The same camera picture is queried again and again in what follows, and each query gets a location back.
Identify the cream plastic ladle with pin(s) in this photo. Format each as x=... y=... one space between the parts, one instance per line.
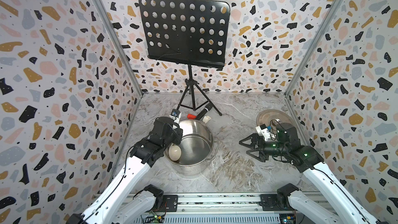
x=174 y=152

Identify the small red block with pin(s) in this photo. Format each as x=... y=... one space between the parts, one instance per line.
x=191 y=117

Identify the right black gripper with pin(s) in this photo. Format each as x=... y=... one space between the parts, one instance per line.
x=255 y=138

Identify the stainless steel soup pot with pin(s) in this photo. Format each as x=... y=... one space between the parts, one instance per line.
x=198 y=149

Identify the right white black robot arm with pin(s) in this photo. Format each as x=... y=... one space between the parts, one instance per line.
x=346 y=209

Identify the black perforated music stand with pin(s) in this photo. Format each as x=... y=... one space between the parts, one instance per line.
x=190 y=32

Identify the right green circuit board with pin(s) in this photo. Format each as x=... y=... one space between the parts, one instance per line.
x=287 y=219

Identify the small cream white block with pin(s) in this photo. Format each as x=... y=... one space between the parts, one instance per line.
x=206 y=119

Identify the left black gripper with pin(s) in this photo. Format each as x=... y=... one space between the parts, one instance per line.
x=179 y=135

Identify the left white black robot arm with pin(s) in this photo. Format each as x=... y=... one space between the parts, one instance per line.
x=108 y=208

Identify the left green circuit board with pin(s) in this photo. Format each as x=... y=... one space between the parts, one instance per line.
x=153 y=218

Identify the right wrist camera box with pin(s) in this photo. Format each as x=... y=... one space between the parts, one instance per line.
x=264 y=132

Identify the green circuit board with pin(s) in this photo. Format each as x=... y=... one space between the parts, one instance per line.
x=287 y=219
x=153 y=218

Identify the stainless steel pot lid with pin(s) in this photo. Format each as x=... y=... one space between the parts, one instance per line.
x=267 y=115

